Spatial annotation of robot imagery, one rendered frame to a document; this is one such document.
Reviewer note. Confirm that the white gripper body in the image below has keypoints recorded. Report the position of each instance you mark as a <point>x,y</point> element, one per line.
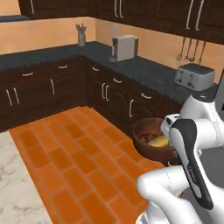
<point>165,131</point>

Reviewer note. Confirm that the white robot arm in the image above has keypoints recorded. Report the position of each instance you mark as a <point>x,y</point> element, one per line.
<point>163,186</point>

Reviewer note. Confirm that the yellow-green cucumber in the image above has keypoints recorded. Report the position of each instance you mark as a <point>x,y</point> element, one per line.
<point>159,142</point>

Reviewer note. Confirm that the brown chicken drumstick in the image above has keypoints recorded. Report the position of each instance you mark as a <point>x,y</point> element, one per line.
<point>147,137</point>

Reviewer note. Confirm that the brown wooden bowl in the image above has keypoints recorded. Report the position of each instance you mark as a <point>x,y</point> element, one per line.
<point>151,153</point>

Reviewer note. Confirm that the dark wood base cupboards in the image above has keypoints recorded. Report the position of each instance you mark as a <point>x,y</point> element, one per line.
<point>38,93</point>
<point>116,99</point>

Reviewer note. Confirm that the silver toaster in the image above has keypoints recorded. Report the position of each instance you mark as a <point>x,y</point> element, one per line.
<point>194,77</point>

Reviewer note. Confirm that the grey hanging ladle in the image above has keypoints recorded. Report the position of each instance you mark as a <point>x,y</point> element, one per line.
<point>180,55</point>

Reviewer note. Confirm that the grey hanging spatula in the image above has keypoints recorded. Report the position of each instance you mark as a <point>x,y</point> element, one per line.
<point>192,57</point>

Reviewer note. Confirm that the grey hanging spoon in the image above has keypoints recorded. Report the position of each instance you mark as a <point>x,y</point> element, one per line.
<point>187,55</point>

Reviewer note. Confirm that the white coffee machine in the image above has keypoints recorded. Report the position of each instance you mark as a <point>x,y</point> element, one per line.
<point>125,48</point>

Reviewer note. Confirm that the grey utensil pot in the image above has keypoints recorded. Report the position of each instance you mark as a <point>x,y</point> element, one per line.
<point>82,40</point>

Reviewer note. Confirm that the grey kitchen tool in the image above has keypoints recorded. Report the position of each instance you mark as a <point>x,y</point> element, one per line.
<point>78,28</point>
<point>83,29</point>

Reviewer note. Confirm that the dark grey shelf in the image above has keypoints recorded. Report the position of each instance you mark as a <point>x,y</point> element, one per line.
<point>13,18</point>

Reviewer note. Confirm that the dark wood wall cupboards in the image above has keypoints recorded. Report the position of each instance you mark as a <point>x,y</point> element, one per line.
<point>58,8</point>
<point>157,14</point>

